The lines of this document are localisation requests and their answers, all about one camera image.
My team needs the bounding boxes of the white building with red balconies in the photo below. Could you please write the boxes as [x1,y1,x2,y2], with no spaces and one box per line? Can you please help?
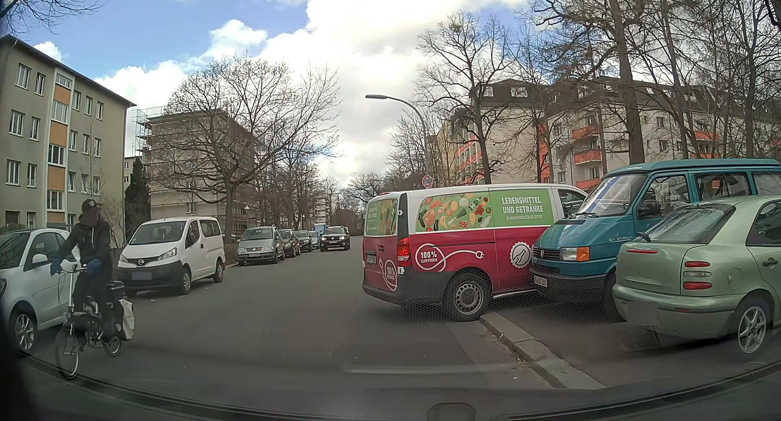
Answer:
[436,76,781,193]

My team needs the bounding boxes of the building with scaffolding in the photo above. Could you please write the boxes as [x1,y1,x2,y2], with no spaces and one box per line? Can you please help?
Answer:
[133,107,257,236]

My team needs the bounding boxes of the teal van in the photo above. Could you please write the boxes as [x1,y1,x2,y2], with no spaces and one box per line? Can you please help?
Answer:
[530,159,781,322]

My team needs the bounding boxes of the row of bare trees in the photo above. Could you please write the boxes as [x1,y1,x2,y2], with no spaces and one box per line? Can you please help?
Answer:
[348,0,781,193]
[149,55,367,245]

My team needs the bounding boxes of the person on bicycle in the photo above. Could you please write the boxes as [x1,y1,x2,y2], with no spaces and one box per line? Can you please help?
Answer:
[50,199,135,380]

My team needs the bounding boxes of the grey minivan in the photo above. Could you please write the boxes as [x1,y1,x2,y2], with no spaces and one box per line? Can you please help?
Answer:
[237,226,286,266]

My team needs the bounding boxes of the red and white van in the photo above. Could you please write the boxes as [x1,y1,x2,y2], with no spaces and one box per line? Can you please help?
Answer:
[362,183,588,322]

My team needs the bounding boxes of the beige apartment building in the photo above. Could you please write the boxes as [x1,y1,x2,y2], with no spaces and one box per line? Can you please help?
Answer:
[0,35,136,233]

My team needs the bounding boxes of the white small car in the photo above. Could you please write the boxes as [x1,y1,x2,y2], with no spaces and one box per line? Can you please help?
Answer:
[0,228,81,353]

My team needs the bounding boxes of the curved street lamp post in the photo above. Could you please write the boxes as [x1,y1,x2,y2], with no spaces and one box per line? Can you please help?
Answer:
[365,94,433,190]

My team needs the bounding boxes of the car's own bonnet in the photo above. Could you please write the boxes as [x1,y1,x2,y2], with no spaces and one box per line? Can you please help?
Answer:
[12,348,781,421]

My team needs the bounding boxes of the grey paved parking strip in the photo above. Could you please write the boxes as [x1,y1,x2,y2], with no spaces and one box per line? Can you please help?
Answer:
[480,299,781,390]

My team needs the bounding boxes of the light green car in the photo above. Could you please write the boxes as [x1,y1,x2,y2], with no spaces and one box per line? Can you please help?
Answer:
[612,194,781,356]

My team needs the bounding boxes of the dark conifer tree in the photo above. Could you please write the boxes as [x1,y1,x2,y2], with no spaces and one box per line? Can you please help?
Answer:
[124,157,152,242]

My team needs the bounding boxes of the row of parked cars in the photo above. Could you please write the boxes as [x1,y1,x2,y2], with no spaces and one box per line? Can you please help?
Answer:
[279,223,328,258]

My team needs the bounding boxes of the grey asphalt road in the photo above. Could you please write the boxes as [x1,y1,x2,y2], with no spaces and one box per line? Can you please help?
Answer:
[24,237,556,391]

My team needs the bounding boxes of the black car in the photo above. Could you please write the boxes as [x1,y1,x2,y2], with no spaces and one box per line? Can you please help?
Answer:
[319,226,351,252]

